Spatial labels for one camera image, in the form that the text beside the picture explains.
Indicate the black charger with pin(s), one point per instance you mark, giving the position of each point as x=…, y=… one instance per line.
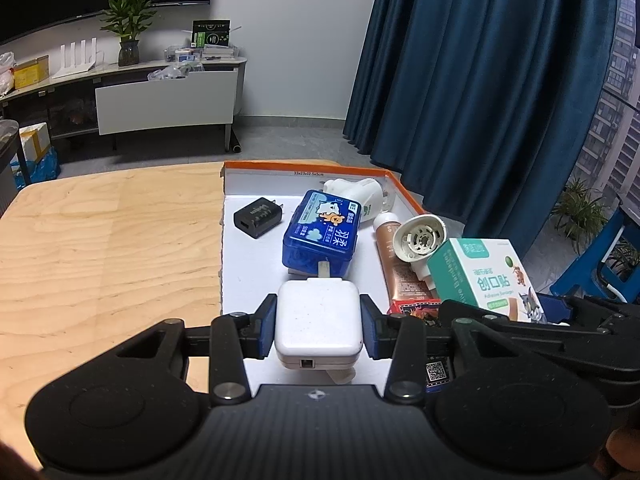
x=257, y=219

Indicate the clear plastic organizer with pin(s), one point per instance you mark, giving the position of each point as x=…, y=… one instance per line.
x=200, y=53

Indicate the yellow box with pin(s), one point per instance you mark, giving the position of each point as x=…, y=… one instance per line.
x=31, y=74

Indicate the white cube charger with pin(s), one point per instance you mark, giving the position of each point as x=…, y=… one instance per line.
x=317, y=320

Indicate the white router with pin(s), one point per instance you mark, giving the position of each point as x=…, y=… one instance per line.
x=75, y=62

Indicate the black green box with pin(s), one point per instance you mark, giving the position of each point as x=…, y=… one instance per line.
x=211, y=34

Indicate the green bandage box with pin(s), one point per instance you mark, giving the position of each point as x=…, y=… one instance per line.
x=490, y=275

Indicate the white leaf-logo plug-in device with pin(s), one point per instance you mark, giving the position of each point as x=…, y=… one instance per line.
x=357, y=195

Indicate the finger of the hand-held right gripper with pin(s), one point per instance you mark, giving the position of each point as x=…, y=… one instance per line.
x=555, y=309
x=480, y=312

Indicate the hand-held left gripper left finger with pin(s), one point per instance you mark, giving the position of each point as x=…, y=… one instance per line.
x=267, y=325

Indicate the blue stool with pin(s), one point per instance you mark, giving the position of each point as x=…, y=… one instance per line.
x=600, y=260

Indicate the blue plastic floss box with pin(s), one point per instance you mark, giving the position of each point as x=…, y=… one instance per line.
x=322, y=232

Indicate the thin-leaf potted plant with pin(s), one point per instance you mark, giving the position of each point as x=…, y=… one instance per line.
x=580, y=215

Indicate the blue plastic bag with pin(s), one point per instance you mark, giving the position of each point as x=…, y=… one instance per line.
x=42, y=170

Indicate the television cabinet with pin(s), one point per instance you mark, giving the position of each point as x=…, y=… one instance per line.
x=165, y=102

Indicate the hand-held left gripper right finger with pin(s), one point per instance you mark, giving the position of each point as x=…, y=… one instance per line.
x=370, y=327

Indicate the white cardboard box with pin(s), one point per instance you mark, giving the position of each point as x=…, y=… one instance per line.
x=35, y=142

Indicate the playing card box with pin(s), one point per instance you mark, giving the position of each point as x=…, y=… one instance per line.
x=415, y=307

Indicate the white cone plug-in device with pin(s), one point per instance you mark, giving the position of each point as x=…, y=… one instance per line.
x=417, y=240

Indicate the orange cardboard box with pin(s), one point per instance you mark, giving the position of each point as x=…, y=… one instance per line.
x=250, y=270

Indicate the blue curtain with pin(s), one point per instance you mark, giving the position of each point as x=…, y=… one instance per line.
x=475, y=85

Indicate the clear plastic bag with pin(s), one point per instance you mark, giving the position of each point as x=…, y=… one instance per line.
x=172, y=72

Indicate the dark glass table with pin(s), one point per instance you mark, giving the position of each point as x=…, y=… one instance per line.
x=7, y=160

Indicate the rose gold bottle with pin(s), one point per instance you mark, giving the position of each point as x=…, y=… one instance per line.
x=400, y=280

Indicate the white plastic bag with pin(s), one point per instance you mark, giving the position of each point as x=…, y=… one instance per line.
x=6, y=75

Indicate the potted bamboo plant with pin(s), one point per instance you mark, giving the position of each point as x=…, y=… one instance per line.
x=130, y=20

